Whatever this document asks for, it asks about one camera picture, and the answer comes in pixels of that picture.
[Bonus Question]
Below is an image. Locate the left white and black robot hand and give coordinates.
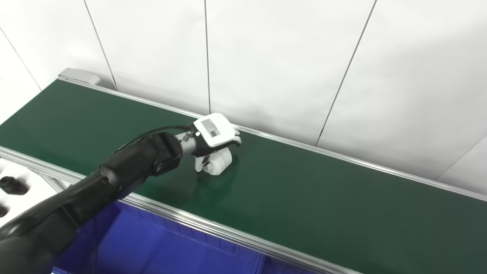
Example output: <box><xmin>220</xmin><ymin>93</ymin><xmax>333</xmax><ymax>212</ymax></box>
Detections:
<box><xmin>189</xmin><ymin>112</ymin><xmax>242</xmax><ymax>174</ymax></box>

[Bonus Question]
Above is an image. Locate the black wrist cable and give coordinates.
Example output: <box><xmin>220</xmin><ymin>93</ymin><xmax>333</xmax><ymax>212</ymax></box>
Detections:
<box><xmin>110</xmin><ymin>125</ymin><xmax>193</xmax><ymax>158</ymax></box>

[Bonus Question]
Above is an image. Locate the green conveyor belt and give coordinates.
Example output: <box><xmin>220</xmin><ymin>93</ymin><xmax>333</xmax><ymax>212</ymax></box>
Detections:
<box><xmin>0</xmin><ymin>79</ymin><xmax>487</xmax><ymax>274</ymax></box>
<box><xmin>0</xmin><ymin>68</ymin><xmax>487</xmax><ymax>274</ymax></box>

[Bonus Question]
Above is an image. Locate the white side table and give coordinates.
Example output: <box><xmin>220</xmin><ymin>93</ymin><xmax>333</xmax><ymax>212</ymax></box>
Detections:
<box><xmin>0</xmin><ymin>155</ymin><xmax>66</xmax><ymax>229</ymax></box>

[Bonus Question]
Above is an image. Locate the black round part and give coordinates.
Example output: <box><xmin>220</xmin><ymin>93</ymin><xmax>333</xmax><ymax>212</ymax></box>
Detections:
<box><xmin>0</xmin><ymin>175</ymin><xmax>28</xmax><ymax>196</ymax></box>

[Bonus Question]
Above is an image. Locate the white cylindrical plastic part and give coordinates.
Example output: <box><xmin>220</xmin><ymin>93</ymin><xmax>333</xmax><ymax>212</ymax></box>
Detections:
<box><xmin>202</xmin><ymin>147</ymin><xmax>233</xmax><ymax>176</ymax></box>

